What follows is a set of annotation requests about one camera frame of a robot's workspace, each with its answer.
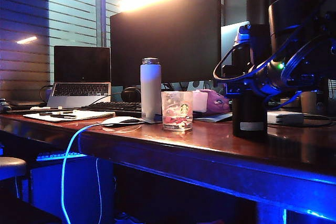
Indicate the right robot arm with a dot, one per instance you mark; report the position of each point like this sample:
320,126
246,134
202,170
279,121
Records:
291,24

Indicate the long black bar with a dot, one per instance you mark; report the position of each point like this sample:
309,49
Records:
39,110

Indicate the black pen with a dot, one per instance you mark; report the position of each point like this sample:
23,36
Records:
64,116
56,113

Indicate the black keyboard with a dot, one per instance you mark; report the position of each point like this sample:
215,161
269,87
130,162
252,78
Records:
115,107

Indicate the white power adapter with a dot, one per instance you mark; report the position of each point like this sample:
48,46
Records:
287,118

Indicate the white drawer cabinet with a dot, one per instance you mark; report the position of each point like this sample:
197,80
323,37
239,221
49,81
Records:
78,192

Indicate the round grey stool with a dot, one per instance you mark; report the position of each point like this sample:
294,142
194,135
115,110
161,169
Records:
11,167

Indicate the silver display back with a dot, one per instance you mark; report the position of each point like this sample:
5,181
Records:
227,37

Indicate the striped frosted glass partition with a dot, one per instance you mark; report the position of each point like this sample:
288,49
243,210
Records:
71,11

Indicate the white notepad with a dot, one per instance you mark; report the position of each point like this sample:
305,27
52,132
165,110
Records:
86,115

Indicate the printed clear glass cup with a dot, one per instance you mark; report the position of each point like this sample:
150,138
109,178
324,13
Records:
177,111

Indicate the black computer monitor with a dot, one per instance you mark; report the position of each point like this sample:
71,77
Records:
168,45

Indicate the silver open laptop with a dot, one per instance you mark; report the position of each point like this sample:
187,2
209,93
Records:
81,64

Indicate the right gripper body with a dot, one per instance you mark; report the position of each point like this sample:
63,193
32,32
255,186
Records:
270,77

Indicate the black thermos with grey label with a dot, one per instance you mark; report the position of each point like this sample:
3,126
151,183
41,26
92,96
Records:
248,113

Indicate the light coloured keyboard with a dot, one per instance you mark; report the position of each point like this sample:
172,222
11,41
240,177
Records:
57,155

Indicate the small dark gadget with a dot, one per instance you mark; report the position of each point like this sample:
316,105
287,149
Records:
4,106

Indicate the white flat mouse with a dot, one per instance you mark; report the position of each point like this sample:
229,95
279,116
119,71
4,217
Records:
120,121

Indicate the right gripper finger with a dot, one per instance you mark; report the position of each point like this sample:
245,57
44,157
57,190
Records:
237,87
227,70

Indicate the bronze thermos bottle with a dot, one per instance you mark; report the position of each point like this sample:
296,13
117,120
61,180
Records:
312,103

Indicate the white thermos bottle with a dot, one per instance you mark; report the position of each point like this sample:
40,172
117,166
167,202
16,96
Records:
150,90

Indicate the black headphones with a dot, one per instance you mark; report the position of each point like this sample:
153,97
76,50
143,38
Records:
130,95

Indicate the blue booklet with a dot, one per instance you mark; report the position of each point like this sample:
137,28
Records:
218,117

